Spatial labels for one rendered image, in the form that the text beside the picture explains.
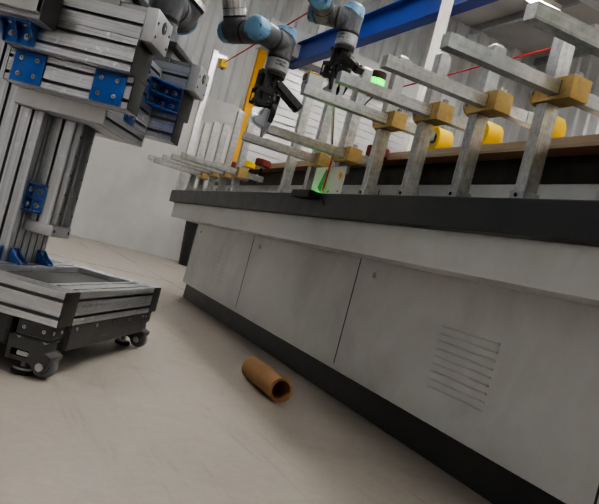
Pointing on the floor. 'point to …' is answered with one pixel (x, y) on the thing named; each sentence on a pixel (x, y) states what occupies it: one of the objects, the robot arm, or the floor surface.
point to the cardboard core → (267, 379)
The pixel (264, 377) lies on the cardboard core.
